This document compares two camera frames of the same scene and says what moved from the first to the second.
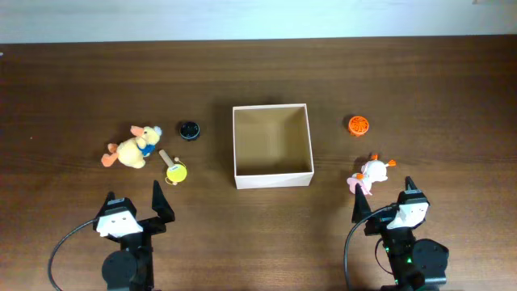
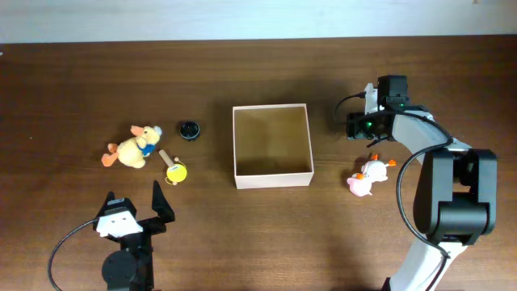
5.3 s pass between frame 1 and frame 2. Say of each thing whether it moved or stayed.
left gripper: stayed
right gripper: moved
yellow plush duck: stayed
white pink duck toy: stayed
